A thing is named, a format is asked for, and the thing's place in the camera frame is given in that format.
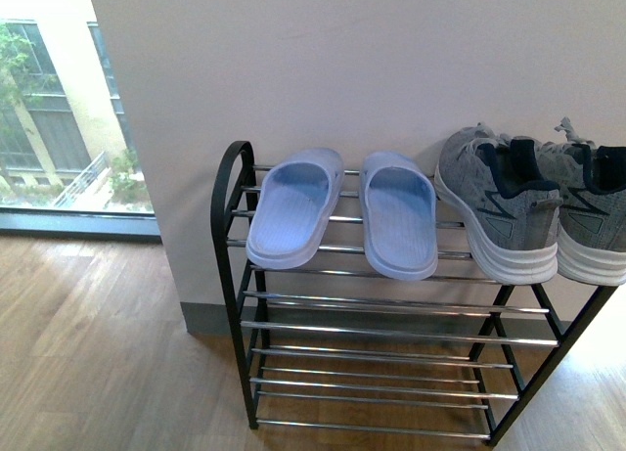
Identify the black metal shoe rack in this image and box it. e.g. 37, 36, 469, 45
211, 141, 614, 446

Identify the light blue slipper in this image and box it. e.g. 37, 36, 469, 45
359, 151, 438, 281
246, 148, 344, 269

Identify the grey sneaker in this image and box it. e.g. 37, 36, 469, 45
434, 123, 562, 285
536, 117, 625, 286

